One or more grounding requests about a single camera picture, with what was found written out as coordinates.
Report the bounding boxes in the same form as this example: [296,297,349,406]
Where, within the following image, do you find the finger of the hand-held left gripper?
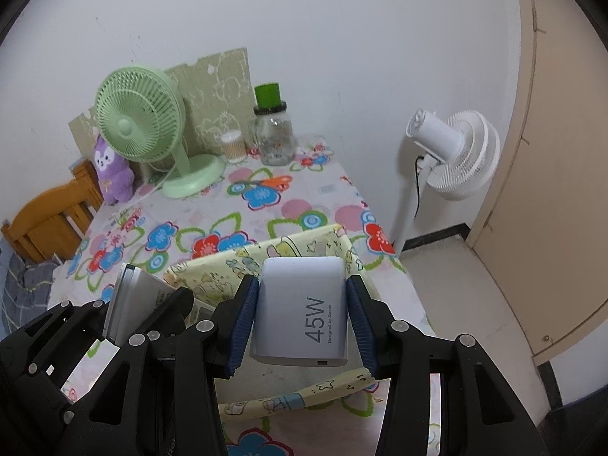
[142,286,196,345]
[0,300,117,419]

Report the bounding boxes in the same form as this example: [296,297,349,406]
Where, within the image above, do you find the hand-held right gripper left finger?
[62,274,260,456]

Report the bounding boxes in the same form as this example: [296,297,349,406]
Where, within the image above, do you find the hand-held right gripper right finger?
[345,274,557,456]

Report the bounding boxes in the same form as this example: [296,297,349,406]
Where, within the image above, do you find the white charger block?
[249,256,350,369]

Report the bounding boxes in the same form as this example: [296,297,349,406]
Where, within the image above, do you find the yellow printed storage box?
[164,223,381,421]

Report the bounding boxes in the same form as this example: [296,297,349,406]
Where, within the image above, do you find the grey plaid cloth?
[0,240,63,338]

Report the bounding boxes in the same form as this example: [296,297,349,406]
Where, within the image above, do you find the floral tablecloth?
[47,147,438,456]

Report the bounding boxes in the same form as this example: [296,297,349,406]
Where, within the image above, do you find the wooden chair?
[0,159,104,265]

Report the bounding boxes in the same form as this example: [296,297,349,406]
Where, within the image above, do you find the purple plush toy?
[92,134,136,206]

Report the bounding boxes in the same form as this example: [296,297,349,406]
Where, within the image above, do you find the cotton swab container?
[220,130,248,165]

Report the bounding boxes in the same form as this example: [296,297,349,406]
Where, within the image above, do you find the green desk fan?
[94,67,227,199]

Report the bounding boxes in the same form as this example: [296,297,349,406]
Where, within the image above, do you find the glass jar with green lid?
[251,84,296,167]

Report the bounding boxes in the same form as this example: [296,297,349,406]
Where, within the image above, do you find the white standing fan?
[392,108,502,258]

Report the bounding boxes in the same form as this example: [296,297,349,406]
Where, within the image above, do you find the patterned cardboard panel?
[69,47,255,163]

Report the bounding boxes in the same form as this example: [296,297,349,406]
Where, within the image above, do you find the beige door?
[465,0,608,367]

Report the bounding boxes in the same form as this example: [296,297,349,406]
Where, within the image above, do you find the white fan cable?
[135,161,179,200]

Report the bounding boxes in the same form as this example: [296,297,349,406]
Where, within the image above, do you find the black fan cable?
[413,153,425,222]

